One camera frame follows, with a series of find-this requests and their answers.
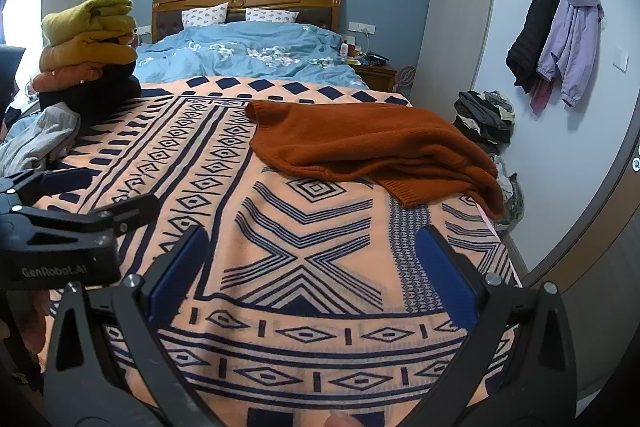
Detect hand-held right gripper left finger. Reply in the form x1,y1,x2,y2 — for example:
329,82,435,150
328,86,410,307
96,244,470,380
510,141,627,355
42,224,221,427

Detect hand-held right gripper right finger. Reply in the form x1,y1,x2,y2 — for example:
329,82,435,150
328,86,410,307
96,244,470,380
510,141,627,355
405,224,586,427

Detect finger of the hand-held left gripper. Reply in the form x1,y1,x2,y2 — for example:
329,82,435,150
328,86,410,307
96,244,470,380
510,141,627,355
30,193,162,236
0,168,93,208

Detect rust orange knit sweater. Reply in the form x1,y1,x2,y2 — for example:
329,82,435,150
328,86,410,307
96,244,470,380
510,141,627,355
245,101,507,223

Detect pile of dark clothes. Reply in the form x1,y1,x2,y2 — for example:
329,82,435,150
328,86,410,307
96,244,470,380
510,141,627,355
452,90,516,152

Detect grey garment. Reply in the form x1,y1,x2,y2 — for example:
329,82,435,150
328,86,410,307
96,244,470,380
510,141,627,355
0,102,82,180

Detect light blue cloth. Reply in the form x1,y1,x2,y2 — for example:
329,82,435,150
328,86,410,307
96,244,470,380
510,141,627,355
5,99,43,142

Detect black folded garment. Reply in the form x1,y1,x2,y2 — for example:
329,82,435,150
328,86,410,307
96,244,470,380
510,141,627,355
39,62,143,128

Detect grey crumpled cloth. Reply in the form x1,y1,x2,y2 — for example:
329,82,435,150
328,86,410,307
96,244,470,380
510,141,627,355
492,152,526,233

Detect orange folded garment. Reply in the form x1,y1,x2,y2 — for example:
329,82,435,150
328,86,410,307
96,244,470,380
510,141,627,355
31,62,108,94

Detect mustard folded sweater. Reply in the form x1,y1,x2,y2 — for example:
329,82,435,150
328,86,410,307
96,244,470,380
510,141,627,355
39,29,138,72

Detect orange navy patterned blanket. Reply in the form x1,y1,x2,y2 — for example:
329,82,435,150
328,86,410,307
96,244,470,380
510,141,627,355
10,76,526,427

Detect grey brown door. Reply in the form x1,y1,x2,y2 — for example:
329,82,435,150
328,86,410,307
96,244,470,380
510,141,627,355
520,147,640,427

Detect olive yellow folded sweater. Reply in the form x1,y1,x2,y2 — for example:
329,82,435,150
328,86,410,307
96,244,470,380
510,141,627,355
41,0,137,48

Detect blue floral duvet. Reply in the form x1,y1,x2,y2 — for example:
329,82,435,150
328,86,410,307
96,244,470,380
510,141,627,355
135,23,371,88

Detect pink hanging garment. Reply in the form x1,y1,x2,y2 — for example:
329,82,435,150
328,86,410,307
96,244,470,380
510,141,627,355
529,77,551,115

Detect white patterned pillow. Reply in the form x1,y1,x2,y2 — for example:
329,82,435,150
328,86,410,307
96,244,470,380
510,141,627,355
245,8,300,25
181,4,230,29

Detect wooden nightstand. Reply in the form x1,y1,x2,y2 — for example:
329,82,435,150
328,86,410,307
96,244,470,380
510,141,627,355
356,64,398,94

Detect black jacket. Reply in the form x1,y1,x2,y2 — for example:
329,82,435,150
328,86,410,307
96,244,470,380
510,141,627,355
506,0,563,95

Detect lilac jacket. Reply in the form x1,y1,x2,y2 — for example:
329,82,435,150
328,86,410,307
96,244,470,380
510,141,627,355
537,0,605,108

